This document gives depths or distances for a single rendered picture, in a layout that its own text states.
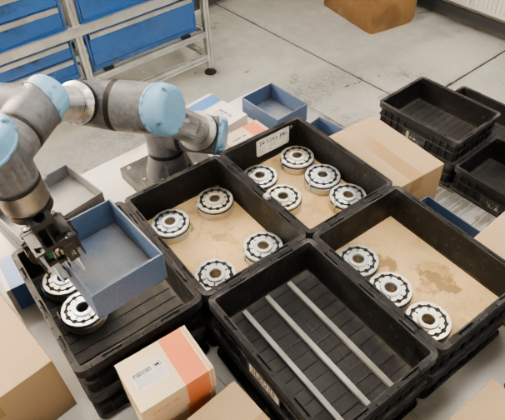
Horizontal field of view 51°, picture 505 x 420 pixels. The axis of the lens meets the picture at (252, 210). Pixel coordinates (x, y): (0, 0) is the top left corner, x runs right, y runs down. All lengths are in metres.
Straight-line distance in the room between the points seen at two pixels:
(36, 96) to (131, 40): 2.45
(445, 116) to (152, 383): 1.84
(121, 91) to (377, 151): 0.81
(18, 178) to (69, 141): 2.50
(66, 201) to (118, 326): 0.57
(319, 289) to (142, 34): 2.33
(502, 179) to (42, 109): 1.95
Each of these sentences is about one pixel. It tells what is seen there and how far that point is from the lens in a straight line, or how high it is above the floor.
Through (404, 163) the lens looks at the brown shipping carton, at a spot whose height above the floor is 0.86.
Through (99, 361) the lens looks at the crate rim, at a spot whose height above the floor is 0.93.
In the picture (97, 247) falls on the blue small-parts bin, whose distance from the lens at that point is 1.14.
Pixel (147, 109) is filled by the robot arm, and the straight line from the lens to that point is 1.17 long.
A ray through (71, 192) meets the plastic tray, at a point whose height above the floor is 0.75.
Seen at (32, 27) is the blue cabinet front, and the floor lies 0.67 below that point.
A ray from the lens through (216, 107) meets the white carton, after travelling 1.97.
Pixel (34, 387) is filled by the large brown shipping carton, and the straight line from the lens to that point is 1.25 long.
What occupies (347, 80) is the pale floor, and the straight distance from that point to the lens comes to 3.63.
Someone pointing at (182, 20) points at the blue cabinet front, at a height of 0.42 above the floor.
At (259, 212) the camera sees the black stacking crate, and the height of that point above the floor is 0.88.
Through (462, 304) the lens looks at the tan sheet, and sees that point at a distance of 1.36.
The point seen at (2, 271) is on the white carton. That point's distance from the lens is 1.58.
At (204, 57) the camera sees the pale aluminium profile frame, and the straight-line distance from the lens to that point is 3.63.
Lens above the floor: 1.89
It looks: 45 degrees down
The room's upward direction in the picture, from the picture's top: 3 degrees counter-clockwise
